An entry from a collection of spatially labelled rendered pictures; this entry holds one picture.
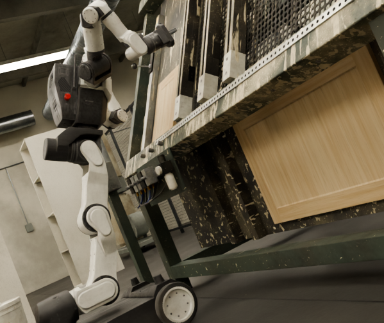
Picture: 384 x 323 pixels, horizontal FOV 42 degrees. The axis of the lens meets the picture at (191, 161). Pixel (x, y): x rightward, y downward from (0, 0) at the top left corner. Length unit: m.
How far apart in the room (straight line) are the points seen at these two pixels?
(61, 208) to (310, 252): 4.97
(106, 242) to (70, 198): 4.21
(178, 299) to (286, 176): 0.75
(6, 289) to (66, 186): 2.12
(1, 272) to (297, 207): 3.31
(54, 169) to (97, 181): 4.19
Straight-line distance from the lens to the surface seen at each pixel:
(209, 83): 2.30
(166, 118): 2.82
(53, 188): 6.67
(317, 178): 2.15
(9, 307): 3.40
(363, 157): 1.95
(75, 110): 2.58
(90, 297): 2.44
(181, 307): 2.40
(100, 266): 2.51
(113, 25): 2.41
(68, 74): 2.65
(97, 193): 2.54
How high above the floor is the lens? 0.53
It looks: 4 degrees up
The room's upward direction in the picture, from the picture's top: 23 degrees counter-clockwise
